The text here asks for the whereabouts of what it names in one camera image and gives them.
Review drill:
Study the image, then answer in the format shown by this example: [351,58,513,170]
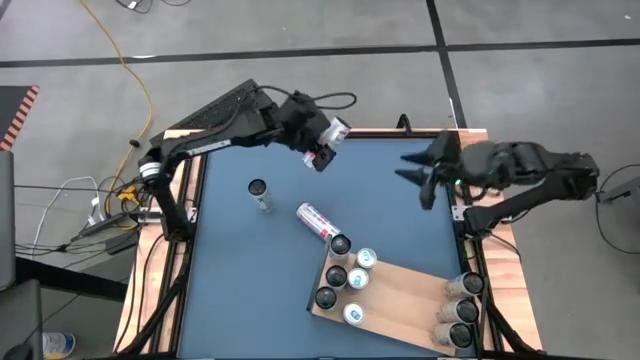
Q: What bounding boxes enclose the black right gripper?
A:
[394,142,504,211]

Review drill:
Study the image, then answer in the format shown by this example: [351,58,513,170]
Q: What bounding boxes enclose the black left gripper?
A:
[272,90,337,174]

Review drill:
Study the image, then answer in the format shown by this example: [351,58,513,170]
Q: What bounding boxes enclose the silver slim beverage can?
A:
[301,115,353,170]
[313,285,339,314]
[444,271,486,300]
[328,233,353,262]
[437,298,481,325]

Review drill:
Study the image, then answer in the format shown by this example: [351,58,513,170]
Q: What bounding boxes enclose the white can with red band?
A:
[294,201,342,244]

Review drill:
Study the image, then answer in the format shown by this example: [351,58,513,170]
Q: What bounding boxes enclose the white peach-print beverage can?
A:
[248,178,276,215]

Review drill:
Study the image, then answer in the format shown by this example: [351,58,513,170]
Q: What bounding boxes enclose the blue Red Bull can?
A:
[355,247,379,271]

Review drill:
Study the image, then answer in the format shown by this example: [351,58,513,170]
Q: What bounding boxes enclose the silver can with blue palm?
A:
[324,264,350,294]

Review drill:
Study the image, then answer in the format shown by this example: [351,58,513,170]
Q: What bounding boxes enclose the silver can with blue tab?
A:
[346,267,371,294]

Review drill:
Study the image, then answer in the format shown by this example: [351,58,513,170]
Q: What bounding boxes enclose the silver-blue can with blue tab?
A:
[342,301,367,327]

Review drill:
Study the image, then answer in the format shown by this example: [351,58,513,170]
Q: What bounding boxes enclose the white can with yellow patch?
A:
[432,321,475,350]

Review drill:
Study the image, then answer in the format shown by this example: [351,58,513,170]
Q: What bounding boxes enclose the wooden board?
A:
[305,234,465,357]

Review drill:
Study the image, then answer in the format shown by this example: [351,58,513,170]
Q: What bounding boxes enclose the blue table mat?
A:
[178,137,474,359]

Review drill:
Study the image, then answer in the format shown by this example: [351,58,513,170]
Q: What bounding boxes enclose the black power brick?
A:
[103,231,140,256]

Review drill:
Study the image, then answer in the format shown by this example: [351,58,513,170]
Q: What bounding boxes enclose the black power strip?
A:
[71,213,126,242]

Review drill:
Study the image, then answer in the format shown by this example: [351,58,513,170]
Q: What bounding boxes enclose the black floor beam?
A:
[14,255,130,303]

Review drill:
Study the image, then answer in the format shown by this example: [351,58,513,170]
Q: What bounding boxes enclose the black mat with striped edge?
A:
[0,84,41,152]

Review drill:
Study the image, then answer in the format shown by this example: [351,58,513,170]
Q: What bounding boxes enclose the grey panel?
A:
[0,149,17,292]

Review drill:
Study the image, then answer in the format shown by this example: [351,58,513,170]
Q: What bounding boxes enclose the white plastic container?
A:
[42,332,77,359]

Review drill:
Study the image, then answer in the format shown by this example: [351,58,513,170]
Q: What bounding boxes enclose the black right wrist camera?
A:
[432,130,462,160]

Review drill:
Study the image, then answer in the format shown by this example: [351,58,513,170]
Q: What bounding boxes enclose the black metal table frame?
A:
[112,128,546,360]

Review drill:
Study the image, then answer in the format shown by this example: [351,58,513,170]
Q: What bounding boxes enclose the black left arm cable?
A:
[254,84,359,112]

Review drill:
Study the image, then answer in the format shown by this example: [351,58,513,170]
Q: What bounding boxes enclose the yellow cable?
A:
[78,0,154,231]

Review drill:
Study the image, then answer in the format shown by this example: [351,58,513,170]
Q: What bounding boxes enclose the round wire floor stand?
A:
[593,163,640,255]

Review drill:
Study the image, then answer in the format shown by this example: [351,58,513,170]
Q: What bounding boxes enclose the black cables with white plug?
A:
[113,0,197,15]

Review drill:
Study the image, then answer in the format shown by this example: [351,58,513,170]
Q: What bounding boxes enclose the white cable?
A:
[29,174,101,251]

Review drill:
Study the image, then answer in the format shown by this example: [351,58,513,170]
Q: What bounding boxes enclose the black cable bundle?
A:
[14,239,141,257]

